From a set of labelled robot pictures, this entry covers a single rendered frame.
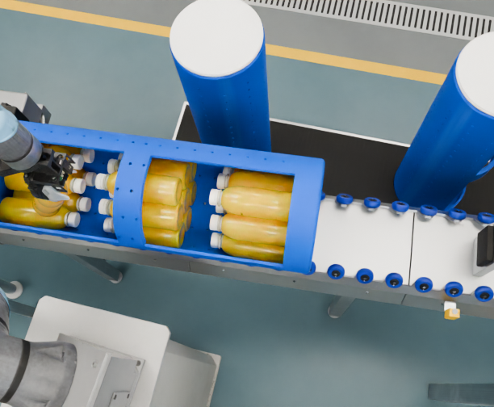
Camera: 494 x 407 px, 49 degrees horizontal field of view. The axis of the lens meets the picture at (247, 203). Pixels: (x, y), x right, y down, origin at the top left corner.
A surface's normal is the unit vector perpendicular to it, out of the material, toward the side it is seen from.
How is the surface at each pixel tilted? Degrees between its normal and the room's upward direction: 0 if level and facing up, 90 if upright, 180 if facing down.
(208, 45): 0
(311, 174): 23
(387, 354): 0
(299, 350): 0
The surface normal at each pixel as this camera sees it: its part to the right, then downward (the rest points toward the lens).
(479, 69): -0.07, -0.32
